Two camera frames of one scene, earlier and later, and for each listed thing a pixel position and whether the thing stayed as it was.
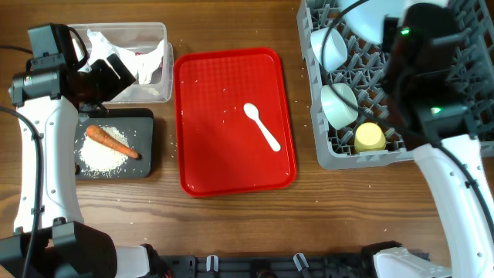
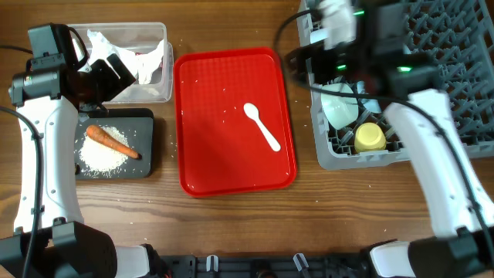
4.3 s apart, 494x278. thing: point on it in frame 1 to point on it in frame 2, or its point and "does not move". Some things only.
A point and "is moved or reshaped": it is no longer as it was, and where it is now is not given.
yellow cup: (369, 137) does not move
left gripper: (114, 85) does not move
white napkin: (141, 66) does not move
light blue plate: (367, 20) is moved or reshaped
